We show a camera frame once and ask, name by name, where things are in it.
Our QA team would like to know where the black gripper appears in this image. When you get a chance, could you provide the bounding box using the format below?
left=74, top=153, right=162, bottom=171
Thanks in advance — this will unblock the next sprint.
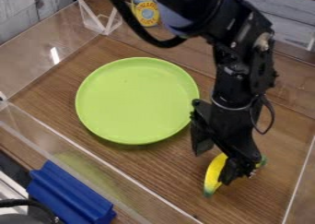
left=192, top=98, right=262, bottom=185

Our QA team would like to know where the black cable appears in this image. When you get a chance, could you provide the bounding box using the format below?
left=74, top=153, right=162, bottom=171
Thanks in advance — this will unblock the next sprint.
left=103, top=0, right=190, bottom=49

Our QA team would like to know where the green round plate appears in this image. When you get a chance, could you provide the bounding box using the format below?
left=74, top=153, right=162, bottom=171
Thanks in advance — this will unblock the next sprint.
left=75, top=57, right=200, bottom=145

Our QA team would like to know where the blue plastic clamp block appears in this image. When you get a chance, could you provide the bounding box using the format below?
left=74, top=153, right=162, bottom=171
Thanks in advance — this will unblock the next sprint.
left=27, top=160, right=118, bottom=224

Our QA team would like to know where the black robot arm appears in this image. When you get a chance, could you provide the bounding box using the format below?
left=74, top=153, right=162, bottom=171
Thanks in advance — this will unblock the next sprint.
left=157, top=0, right=278, bottom=184

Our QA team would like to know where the yellow labelled tin can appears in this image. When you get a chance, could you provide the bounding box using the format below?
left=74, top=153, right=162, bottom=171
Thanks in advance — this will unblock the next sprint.
left=131, top=0, right=161, bottom=28

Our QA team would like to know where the yellow toy banana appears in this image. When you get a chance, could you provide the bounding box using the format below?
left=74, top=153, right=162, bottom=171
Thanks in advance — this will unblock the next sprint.
left=202, top=152, right=269, bottom=198

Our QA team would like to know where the clear acrylic corner bracket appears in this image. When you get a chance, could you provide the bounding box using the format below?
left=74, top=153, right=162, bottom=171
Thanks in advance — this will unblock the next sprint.
left=79, top=0, right=123, bottom=36

